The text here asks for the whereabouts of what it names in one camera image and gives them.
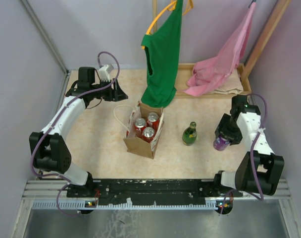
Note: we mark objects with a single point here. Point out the burlap canvas bag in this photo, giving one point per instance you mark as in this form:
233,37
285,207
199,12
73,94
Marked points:
137,145

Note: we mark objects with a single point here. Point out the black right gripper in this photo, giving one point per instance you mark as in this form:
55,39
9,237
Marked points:
235,137

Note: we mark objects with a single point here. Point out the green t-shirt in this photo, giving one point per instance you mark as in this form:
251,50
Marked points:
162,50

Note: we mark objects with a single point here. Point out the red cola can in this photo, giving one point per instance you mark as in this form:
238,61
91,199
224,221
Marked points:
153,120
140,124

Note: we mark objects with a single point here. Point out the wooden rack post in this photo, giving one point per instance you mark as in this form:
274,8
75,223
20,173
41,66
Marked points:
264,37

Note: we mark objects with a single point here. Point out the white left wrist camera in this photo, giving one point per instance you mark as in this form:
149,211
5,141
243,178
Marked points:
104,72

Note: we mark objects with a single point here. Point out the pink shirt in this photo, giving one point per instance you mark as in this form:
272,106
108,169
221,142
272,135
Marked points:
213,71

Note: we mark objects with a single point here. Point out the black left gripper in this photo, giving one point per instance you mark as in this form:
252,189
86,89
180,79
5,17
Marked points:
116,94

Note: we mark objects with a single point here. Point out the wooden tray frame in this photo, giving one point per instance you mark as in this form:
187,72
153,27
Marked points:
232,86

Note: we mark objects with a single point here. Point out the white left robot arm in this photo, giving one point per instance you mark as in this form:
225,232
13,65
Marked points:
49,151

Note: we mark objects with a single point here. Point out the orange-red soda can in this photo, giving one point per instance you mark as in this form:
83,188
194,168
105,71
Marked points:
148,134

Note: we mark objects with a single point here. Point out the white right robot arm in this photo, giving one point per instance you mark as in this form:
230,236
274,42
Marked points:
260,170

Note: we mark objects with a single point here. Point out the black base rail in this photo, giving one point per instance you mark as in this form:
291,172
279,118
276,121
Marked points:
149,191

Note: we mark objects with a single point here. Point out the purple soda can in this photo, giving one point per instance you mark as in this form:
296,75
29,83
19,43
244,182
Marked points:
220,143

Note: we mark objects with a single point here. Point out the green glass bottle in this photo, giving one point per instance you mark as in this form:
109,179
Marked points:
190,134

